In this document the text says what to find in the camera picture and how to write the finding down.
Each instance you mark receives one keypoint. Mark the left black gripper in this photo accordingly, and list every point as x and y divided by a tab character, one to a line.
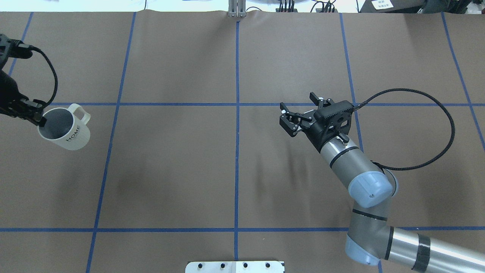
7	90

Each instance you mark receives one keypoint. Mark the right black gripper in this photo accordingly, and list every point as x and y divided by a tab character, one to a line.
314	132

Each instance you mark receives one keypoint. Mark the white mug with HOME text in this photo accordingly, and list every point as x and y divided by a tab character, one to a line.
66	127

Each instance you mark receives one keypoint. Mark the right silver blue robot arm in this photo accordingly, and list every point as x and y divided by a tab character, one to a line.
372	186

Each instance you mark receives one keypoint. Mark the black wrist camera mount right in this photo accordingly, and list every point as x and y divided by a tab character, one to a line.
334	122

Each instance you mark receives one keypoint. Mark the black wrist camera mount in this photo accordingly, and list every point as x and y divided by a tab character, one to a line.
13	48
334	122

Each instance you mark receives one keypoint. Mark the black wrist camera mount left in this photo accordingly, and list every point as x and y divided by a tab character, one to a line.
13	48

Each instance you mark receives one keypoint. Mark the aluminium frame post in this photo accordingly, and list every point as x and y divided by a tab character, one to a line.
237	8

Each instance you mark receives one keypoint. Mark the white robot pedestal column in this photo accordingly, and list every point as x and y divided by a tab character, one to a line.
236	267

